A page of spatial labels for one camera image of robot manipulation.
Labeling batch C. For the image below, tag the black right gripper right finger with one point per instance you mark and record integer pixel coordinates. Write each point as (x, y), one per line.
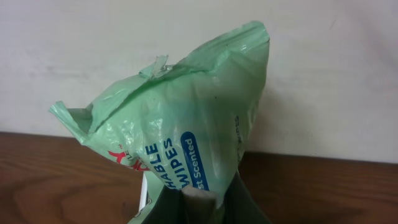
(239, 207)

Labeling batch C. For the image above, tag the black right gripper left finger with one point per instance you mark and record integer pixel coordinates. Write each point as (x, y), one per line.
(168, 209)

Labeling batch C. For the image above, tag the light teal crinkled packet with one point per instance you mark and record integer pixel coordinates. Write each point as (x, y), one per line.
(185, 126)

